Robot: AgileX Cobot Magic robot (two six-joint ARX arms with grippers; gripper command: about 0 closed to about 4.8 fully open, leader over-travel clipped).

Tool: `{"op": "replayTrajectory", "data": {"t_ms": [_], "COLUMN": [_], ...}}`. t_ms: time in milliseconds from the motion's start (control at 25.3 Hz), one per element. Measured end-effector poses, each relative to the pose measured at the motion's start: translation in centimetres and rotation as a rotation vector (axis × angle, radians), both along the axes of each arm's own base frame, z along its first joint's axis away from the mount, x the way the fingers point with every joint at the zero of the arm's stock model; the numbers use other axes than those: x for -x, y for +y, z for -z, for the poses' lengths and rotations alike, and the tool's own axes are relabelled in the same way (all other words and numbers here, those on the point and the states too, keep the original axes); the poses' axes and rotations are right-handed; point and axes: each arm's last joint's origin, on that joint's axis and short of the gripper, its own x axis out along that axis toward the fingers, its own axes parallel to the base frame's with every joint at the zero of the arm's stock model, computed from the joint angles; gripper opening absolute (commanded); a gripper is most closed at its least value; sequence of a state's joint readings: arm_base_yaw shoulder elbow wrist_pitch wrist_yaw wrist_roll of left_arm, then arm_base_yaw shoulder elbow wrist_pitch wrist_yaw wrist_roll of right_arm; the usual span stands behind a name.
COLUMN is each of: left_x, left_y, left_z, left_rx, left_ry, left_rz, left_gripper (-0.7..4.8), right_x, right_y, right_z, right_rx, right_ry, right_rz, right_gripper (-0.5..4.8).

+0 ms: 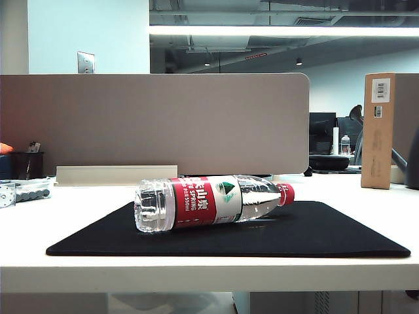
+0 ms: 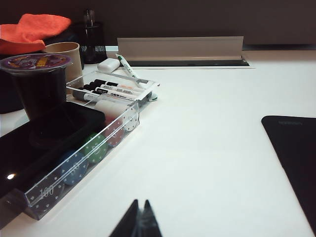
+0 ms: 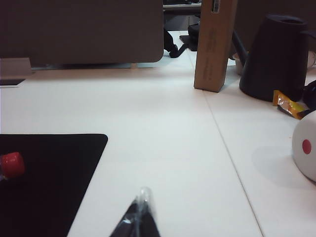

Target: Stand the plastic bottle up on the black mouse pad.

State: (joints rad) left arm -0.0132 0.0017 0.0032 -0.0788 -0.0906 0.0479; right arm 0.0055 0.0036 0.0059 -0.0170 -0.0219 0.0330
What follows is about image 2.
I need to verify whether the white poker chip stack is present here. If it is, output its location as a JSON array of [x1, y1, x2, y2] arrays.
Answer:
[[95, 100, 140, 132]]

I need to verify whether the orange cloth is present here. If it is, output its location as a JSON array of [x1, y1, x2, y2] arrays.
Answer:
[[0, 13, 72, 54]]

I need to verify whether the beige cable flap lid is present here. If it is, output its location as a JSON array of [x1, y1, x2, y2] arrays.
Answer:
[[117, 36, 244, 61]]

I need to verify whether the dark jelly cup purple lid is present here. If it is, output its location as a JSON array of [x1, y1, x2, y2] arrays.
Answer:
[[0, 53, 73, 122]]

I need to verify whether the clear acrylic chip tray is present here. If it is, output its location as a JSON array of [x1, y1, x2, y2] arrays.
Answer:
[[23, 98, 142, 221]]

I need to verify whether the red poker chip stack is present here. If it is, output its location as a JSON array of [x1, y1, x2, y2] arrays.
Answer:
[[103, 116, 125, 148]]

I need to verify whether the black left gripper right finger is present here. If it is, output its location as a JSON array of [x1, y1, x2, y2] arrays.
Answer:
[[137, 199, 162, 237]]

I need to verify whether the green white pen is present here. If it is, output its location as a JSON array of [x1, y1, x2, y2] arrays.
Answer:
[[115, 53, 139, 79]]

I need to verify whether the black cap whiteboard marker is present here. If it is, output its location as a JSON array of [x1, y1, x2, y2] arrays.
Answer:
[[91, 88, 142, 97], [83, 83, 135, 93], [93, 79, 119, 87]]

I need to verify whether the brown paper cup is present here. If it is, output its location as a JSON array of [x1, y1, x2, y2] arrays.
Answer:
[[44, 41, 83, 86]]

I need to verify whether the white eraser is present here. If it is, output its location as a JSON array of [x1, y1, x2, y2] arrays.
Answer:
[[97, 58, 121, 73]]

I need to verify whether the black glossy flat case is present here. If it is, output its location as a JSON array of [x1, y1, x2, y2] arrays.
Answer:
[[0, 101, 106, 198]]

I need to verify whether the black poker chip stack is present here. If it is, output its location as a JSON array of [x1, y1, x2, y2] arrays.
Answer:
[[26, 180, 65, 218]]

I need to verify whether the black mesh pen holder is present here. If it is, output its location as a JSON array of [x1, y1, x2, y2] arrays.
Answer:
[[73, 22, 108, 65]]

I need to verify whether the grey cap whiteboard marker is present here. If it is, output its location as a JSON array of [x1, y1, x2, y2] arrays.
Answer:
[[72, 90, 117, 102]]

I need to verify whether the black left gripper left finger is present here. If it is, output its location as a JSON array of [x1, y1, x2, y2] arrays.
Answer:
[[108, 199, 139, 237]]

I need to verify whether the clear stationery item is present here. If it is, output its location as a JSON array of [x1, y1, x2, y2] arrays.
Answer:
[[83, 8, 96, 28]]

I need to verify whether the black mouse pad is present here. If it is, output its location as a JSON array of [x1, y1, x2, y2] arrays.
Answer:
[[261, 115, 316, 237]]

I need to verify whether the green poker chip stack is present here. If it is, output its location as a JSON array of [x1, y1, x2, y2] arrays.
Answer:
[[82, 133, 109, 164]]

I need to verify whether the blue poker chip stack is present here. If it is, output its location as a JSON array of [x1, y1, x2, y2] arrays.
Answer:
[[59, 150, 89, 186]]

